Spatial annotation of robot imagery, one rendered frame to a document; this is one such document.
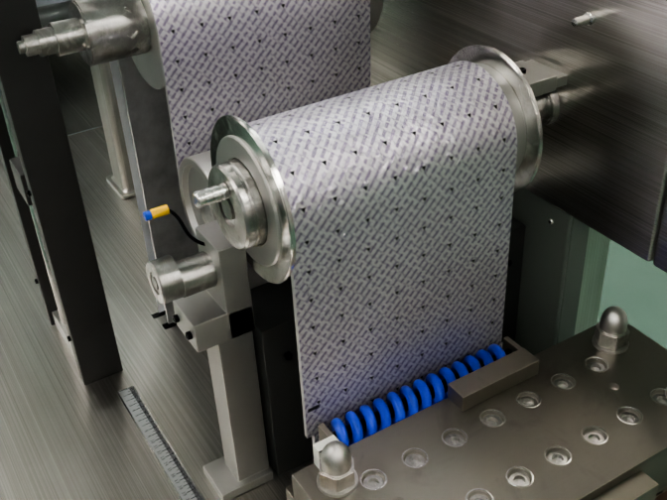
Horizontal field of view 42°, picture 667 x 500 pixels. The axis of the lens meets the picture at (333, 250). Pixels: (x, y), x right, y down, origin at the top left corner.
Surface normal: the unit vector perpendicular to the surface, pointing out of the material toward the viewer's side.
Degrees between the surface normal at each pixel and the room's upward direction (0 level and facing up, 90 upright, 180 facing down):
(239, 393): 90
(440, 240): 90
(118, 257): 0
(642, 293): 0
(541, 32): 90
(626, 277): 0
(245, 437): 90
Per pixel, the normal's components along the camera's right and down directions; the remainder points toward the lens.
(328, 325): 0.52, 0.46
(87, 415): -0.04, -0.83
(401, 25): -0.85, 0.32
